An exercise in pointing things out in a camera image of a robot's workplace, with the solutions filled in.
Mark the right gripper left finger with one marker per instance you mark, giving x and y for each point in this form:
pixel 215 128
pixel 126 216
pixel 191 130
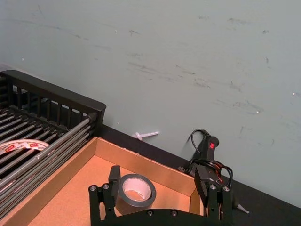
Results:
pixel 101 202

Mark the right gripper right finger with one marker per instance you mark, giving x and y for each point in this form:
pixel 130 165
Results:
pixel 217 202

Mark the roll of silver tape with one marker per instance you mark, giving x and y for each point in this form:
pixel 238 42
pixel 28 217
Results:
pixel 141 203

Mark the roll of white tape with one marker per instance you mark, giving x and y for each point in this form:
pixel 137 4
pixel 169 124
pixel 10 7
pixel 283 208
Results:
pixel 14 147

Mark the shallow brown cardboard tray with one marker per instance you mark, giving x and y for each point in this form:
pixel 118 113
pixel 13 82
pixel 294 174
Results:
pixel 58 188

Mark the black table cloth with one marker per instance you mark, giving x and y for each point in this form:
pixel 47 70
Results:
pixel 270 212

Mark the small white three-armed plastic piece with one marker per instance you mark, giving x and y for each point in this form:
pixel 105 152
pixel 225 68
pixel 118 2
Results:
pixel 147 134

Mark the black rack with steel bars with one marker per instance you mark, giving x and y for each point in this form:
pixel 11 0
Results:
pixel 54 94

